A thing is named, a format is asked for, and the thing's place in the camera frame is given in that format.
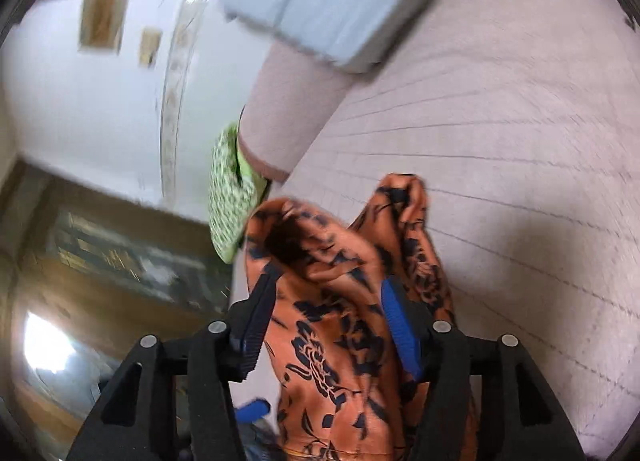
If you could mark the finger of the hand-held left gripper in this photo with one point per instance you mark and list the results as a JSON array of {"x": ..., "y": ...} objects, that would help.
[{"x": 252, "y": 410}]

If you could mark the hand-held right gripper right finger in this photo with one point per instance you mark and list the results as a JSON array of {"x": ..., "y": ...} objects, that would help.
[{"x": 402, "y": 331}]

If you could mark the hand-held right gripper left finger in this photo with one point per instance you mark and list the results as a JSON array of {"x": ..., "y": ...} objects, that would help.
[{"x": 255, "y": 326}]

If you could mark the orange black floral blouse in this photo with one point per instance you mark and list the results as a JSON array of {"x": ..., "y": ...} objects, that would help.
[{"x": 325, "y": 351}]

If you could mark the green patterned folded blanket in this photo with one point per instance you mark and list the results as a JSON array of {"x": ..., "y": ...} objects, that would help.
[{"x": 225, "y": 201}]

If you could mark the wooden door with patterned glass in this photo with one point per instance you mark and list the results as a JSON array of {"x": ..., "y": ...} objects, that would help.
[{"x": 100, "y": 291}]

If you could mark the pink quilted sofa bed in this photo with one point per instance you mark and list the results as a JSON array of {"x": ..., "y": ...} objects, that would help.
[{"x": 500, "y": 141}]

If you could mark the grey-blue pillow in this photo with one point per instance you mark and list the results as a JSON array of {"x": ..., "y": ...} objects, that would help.
[{"x": 325, "y": 1}]

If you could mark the small beige wall switch plate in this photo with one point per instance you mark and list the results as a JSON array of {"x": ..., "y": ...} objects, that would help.
[{"x": 149, "y": 46}]

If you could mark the large beige wall switch plate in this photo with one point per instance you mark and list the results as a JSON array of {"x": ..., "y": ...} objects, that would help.
[{"x": 102, "y": 18}]

